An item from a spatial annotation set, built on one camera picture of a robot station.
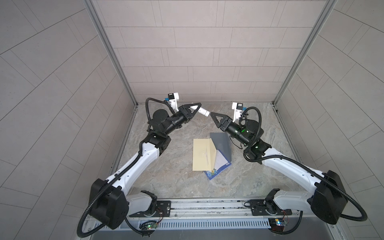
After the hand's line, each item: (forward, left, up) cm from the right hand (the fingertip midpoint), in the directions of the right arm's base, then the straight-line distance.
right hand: (211, 116), depth 66 cm
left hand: (+2, +3, +5) cm, 6 cm away
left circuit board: (-35, +31, -30) cm, 55 cm away
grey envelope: (+5, -9, -31) cm, 33 cm away
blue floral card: (-13, 0, -34) cm, 36 cm away
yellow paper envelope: (-2, +3, -33) cm, 33 cm away
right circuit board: (-37, -28, -36) cm, 59 cm away
